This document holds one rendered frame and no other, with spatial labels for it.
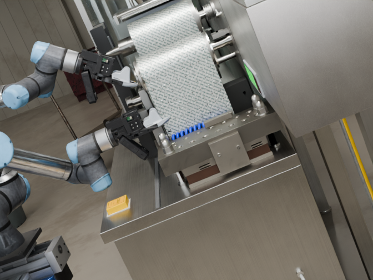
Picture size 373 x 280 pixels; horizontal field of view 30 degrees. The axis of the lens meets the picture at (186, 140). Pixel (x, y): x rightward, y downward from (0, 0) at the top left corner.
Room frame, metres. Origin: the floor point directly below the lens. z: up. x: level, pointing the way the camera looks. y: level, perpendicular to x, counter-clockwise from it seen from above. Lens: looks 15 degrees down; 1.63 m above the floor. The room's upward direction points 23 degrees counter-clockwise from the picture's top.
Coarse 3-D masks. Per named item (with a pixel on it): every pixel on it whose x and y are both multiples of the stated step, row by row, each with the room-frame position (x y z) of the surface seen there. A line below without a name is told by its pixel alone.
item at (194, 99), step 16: (192, 80) 2.27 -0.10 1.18; (208, 80) 2.27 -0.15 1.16; (160, 96) 2.28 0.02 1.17; (176, 96) 2.28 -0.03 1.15; (192, 96) 2.28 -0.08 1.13; (208, 96) 2.27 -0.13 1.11; (224, 96) 2.27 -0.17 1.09; (160, 112) 2.28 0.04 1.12; (176, 112) 2.28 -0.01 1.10; (192, 112) 2.28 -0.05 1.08; (208, 112) 2.27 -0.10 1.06; (224, 112) 2.27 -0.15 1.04; (176, 128) 2.28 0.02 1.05
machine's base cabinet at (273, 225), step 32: (256, 192) 2.02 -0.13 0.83; (288, 192) 2.01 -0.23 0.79; (160, 224) 2.04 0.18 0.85; (192, 224) 2.03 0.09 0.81; (224, 224) 2.02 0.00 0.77; (256, 224) 2.02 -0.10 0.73; (288, 224) 2.01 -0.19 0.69; (320, 224) 2.01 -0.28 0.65; (128, 256) 2.04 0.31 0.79; (160, 256) 2.04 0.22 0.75; (192, 256) 2.03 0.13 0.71; (224, 256) 2.03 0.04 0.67; (256, 256) 2.02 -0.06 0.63; (288, 256) 2.01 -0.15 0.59; (320, 256) 2.01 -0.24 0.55
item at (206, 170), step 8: (264, 136) 2.08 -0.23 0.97; (248, 144) 2.08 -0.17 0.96; (256, 144) 2.08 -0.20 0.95; (264, 144) 2.08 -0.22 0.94; (248, 152) 2.09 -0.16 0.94; (256, 152) 2.08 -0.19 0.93; (264, 152) 2.08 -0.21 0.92; (272, 152) 2.08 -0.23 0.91; (208, 160) 2.09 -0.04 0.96; (256, 160) 2.08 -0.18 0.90; (192, 168) 2.10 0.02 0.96; (200, 168) 2.09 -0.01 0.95; (208, 168) 2.09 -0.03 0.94; (216, 168) 2.09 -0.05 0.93; (184, 176) 2.10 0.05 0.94; (192, 176) 2.10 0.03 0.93; (200, 176) 2.10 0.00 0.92; (208, 176) 2.09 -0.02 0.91; (216, 176) 2.09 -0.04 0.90; (192, 184) 2.10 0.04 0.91
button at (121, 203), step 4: (124, 196) 2.22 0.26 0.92; (116, 200) 2.22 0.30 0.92; (120, 200) 2.20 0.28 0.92; (124, 200) 2.18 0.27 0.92; (128, 200) 2.23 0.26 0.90; (108, 204) 2.21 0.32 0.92; (112, 204) 2.19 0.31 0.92; (116, 204) 2.17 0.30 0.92; (120, 204) 2.17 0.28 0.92; (124, 204) 2.17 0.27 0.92; (108, 208) 2.17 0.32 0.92; (112, 208) 2.17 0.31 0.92; (116, 208) 2.17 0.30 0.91; (120, 208) 2.17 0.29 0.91; (124, 208) 2.17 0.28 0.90; (108, 212) 2.17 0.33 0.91; (112, 212) 2.17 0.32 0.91
